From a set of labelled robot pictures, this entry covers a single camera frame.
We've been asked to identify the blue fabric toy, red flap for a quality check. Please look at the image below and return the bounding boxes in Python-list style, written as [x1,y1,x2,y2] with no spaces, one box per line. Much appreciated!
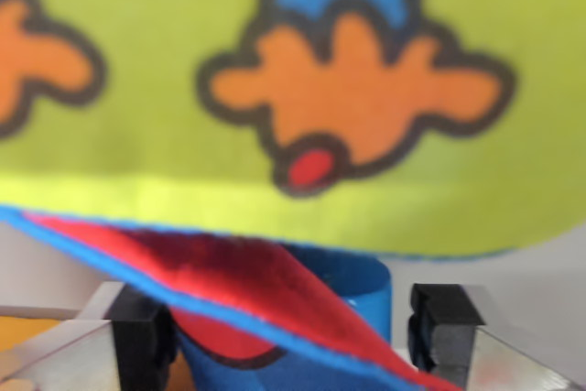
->
[0,205,464,391]

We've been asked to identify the green fabric cube, duck prints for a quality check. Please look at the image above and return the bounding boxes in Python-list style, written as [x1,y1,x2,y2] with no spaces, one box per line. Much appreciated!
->
[0,0,586,265]

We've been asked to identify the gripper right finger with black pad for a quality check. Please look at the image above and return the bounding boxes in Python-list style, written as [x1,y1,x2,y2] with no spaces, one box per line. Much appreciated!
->
[406,282,586,391]

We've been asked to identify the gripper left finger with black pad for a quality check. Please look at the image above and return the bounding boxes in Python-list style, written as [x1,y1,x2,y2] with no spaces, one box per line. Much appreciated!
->
[0,280,179,391]

